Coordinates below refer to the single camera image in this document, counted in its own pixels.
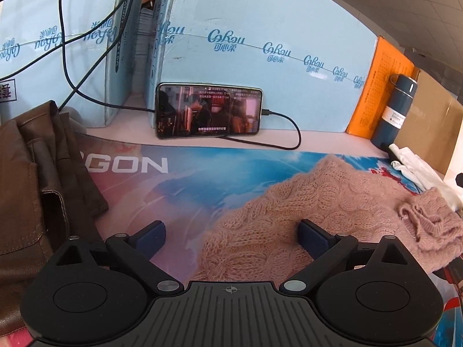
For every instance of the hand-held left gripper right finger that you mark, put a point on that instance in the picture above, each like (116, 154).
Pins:
(311, 238)

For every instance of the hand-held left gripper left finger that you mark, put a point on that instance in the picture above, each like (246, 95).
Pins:
(153, 239)

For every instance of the pink knitted sweater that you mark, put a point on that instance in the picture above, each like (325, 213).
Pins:
(275, 206)

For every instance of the printed desk mat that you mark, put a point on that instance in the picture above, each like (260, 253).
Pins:
(162, 191)

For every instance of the white cloth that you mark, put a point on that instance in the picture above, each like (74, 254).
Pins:
(416, 168)

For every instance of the brown leather jacket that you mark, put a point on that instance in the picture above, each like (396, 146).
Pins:
(29, 188)

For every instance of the black smartphone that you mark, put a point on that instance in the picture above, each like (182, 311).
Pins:
(209, 112)

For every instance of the dark blue insulated bottle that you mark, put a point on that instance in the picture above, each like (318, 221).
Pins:
(392, 115)

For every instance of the small black object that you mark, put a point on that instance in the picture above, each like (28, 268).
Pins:
(459, 180)

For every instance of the orange box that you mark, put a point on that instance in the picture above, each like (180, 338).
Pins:
(376, 90)

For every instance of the brown cardboard box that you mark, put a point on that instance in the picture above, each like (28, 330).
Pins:
(430, 123)

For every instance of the white paper label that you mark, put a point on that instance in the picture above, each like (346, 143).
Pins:
(6, 95)

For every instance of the light blue cardboard box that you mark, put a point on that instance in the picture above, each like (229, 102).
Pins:
(43, 14)
(253, 14)

